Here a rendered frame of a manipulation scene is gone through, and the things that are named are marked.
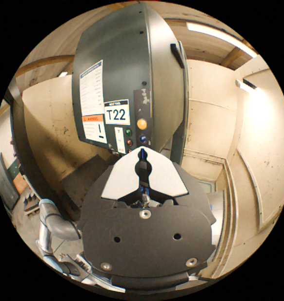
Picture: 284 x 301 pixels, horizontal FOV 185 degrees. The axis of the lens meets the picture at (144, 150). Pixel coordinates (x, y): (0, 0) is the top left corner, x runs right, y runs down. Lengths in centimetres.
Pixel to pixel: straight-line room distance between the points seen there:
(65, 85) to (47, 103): 35
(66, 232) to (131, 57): 59
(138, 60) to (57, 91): 133
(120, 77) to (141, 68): 7
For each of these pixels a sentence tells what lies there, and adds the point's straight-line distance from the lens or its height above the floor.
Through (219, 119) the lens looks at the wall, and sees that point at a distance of 130.
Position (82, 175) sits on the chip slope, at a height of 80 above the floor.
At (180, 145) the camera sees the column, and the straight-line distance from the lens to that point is 99.
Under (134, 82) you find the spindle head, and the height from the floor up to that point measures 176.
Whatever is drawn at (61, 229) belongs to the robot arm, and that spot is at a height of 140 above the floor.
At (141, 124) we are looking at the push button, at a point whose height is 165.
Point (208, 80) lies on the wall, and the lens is 130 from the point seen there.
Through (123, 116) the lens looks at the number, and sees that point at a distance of 28.
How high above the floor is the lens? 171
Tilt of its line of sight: 29 degrees down
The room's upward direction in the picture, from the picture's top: 2 degrees counter-clockwise
